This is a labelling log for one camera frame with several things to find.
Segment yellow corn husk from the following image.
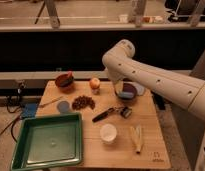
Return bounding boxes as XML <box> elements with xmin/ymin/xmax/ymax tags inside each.
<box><xmin>130</xmin><ymin>125</ymin><xmax>143</xmax><ymax>154</ymax></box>

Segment pile of brown nuts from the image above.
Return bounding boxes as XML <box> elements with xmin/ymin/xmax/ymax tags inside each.
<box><xmin>72</xmin><ymin>95</ymin><xmax>95</xmax><ymax>110</ymax></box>

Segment wooden stick utensil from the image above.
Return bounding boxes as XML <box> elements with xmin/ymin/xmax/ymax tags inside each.
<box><xmin>39</xmin><ymin>96</ymin><xmax>63</xmax><ymax>108</ymax></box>

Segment red yellow apple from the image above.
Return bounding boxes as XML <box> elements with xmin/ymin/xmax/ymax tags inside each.
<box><xmin>89</xmin><ymin>78</ymin><xmax>100</xmax><ymax>89</ymax></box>

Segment small grey round lid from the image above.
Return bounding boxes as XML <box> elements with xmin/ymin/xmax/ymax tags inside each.
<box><xmin>57</xmin><ymin>101</ymin><xmax>70</xmax><ymax>113</ymax></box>

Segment red bowl with utensil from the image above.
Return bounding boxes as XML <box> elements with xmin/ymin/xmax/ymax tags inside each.
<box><xmin>55</xmin><ymin>71</ymin><xmax>74</xmax><ymax>88</ymax></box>

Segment white plastic cup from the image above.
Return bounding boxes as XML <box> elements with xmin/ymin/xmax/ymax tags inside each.
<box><xmin>100</xmin><ymin>124</ymin><xmax>117</xmax><ymax>144</ymax></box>

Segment black cables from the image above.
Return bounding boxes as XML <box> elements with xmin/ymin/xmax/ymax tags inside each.
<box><xmin>0</xmin><ymin>82</ymin><xmax>27</xmax><ymax>143</ymax></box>

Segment blue power box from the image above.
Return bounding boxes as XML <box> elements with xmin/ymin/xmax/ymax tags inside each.
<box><xmin>21</xmin><ymin>103</ymin><xmax>38</xmax><ymax>118</ymax></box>

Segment wooden board table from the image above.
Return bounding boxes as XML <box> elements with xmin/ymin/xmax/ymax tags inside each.
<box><xmin>37</xmin><ymin>81</ymin><xmax>171</xmax><ymax>169</ymax></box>

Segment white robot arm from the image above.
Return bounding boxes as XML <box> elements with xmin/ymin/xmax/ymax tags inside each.
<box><xmin>102</xmin><ymin>39</ymin><xmax>205</xmax><ymax>171</ymax></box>

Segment dark bowl with blue sponge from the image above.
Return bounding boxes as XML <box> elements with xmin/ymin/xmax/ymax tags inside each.
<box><xmin>115</xmin><ymin>83</ymin><xmax>137</xmax><ymax>100</ymax></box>

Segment green plastic tray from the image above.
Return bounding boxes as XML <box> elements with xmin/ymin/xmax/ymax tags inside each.
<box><xmin>10</xmin><ymin>113</ymin><xmax>83</xmax><ymax>171</ymax></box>

